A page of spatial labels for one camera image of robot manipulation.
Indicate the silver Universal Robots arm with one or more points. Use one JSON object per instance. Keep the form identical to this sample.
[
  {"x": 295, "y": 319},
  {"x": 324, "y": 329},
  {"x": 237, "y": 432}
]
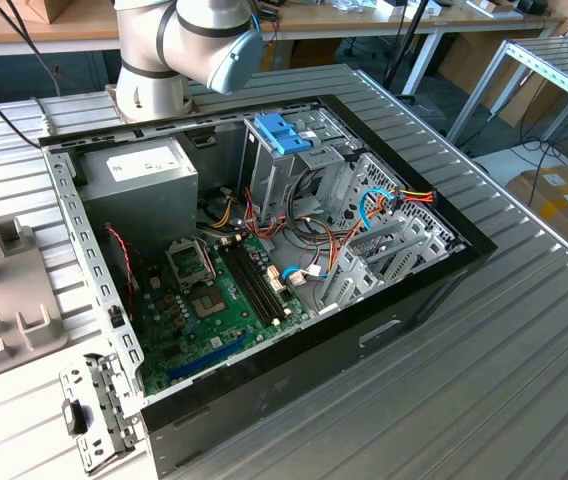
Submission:
[{"x": 154, "y": 50}]

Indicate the metal disk bay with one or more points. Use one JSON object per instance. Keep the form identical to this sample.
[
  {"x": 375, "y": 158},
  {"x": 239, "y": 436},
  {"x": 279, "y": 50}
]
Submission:
[{"x": 359, "y": 285}]

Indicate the black RAM slot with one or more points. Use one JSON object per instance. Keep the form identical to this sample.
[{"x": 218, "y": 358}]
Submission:
[
  {"x": 252, "y": 285},
  {"x": 258, "y": 285},
  {"x": 263, "y": 285},
  {"x": 247, "y": 285}
]

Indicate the metal optical drive cage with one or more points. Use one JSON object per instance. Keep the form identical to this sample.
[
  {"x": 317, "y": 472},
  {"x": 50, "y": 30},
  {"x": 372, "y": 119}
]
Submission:
[{"x": 274, "y": 180}]

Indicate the metal locking lever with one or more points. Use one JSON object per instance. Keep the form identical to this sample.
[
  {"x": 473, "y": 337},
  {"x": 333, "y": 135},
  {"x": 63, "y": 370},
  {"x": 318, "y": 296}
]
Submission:
[{"x": 209, "y": 261}]

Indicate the green motherboard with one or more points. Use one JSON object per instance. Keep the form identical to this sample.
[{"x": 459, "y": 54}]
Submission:
[{"x": 244, "y": 325}]

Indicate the CPU socket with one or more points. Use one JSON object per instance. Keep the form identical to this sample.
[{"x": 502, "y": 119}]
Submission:
[{"x": 207, "y": 302}]

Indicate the blue plastic drive latch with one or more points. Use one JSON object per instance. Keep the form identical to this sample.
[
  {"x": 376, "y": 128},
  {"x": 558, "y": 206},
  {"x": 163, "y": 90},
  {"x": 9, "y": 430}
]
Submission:
[{"x": 276, "y": 132}]

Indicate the blue expansion slot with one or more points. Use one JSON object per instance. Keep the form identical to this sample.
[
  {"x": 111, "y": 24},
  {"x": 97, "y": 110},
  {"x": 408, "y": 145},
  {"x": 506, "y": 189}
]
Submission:
[{"x": 204, "y": 357}]

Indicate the black open PC case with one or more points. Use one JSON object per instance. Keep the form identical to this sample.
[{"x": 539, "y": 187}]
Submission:
[{"x": 314, "y": 380}]

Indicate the grey power supply unit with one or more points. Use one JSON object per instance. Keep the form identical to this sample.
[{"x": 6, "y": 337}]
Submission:
[{"x": 139, "y": 200}]

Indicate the long wooden desk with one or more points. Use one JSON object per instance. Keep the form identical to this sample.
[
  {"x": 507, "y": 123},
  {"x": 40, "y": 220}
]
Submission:
[{"x": 344, "y": 22}]

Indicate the cardboard box with labels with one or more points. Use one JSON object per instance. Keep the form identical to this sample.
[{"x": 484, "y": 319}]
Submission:
[{"x": 559, "y": 215}]

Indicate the brown cardboard sheet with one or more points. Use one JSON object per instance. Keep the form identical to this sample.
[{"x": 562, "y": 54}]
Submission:
[{"x": 524, "y": 102}]

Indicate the grey parts rack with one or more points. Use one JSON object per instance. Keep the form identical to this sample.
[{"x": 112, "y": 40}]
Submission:
[{"x": 9, "y": 290}]

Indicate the cardboard box on desk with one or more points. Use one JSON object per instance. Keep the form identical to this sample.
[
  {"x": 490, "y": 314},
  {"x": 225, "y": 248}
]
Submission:
[{"x": 46, "y": 9}]

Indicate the metal card retention bracket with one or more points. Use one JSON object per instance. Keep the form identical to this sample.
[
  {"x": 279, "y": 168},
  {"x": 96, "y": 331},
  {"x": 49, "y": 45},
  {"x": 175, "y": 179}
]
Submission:
[{"x": 109, "y": 400}]

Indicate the aluminium frame side table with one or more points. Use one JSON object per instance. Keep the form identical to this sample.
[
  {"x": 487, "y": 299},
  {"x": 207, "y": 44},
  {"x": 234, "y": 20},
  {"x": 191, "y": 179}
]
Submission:
[{"x": 559, "y": 60}]

